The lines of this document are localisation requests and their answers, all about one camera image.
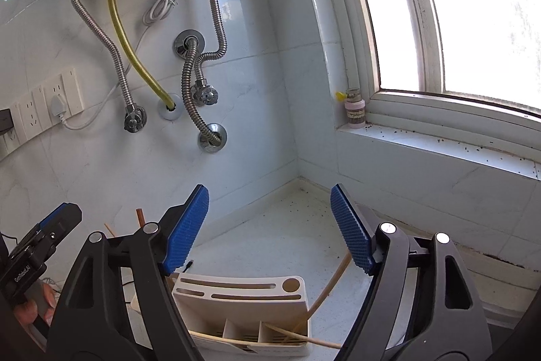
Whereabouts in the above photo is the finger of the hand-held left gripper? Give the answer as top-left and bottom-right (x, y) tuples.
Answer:
(19, 203), (83, 256)

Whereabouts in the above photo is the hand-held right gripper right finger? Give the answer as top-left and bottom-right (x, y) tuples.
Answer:
(330, 183), (493, 361)

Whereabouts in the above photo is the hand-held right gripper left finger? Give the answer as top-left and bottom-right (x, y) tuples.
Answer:
(46, 183), (211, 361)

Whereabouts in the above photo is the cream plastic utensil holder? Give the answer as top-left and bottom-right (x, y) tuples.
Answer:
(130, 273), (312, 358)

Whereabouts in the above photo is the person's left hand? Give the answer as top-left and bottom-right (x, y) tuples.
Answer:
(15, 280), (58, 328)

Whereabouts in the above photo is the chrome angle valve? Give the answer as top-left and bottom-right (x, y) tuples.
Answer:
(123, 100), (148, 134)
(190, 79), (219, 107)

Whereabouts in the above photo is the white power plug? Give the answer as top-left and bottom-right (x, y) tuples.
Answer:
(50, 95), (69, 123)

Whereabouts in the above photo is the chrome wall flange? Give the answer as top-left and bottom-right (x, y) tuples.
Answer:
(173, 29), (207, 58)
(198, 122), (229, 154)

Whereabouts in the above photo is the white wall socket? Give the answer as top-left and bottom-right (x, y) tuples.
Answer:
(42, 68), (84, 125)
(11, 96), (43, 142)
(31, 85), (54, 132)

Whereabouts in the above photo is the white wall flange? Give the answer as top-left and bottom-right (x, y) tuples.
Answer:
(158, 95), (184, 121)

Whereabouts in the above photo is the short steel corrugated hose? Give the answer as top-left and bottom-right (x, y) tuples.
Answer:
(180, 40), (223, 146)

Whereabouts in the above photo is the yellow corrugated gas hose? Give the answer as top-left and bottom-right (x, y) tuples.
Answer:
(103, 0), (177, 110)

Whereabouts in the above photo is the long steel corrugated hose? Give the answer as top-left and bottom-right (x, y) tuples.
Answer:
(69, 0), (143, 120)

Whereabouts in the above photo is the white window frame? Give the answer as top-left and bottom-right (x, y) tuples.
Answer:
(304, 0), (541, 136)

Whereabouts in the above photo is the bent steel corrugated hose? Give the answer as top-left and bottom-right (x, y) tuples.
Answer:
(192, 0), (229, 91)

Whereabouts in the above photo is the white power cable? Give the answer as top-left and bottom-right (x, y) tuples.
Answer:
(63, 0), (186, 132)

